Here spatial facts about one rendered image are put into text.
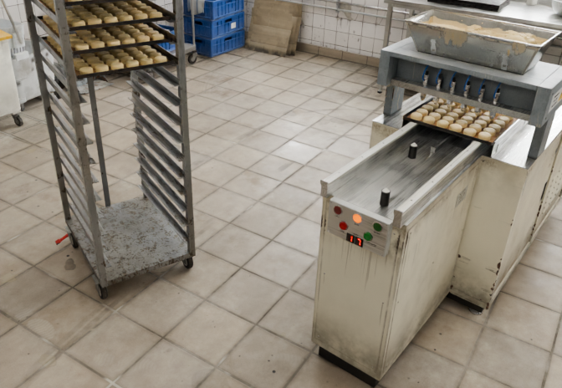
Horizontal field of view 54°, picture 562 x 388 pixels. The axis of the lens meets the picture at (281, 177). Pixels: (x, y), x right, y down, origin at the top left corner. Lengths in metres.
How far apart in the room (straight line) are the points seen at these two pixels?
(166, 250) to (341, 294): 1.05
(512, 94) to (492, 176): 0.34
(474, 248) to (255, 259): 1.14
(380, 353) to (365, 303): 0.22
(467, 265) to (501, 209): 0.35
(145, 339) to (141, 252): 0.47
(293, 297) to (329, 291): 0.59
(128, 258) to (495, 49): 1.92
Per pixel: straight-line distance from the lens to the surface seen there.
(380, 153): 2.26
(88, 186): 2.46
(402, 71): 2.60
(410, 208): 1.88
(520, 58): 2.36
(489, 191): 2.52
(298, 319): 2.70
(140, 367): 2.54
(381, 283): 2.07
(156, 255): 2.86
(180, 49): 2.38
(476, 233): 2.64
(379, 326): 2.20
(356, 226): 1.96
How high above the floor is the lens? 1.87
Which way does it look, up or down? 29 degrees down
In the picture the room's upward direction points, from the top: 2 degrees clockwise
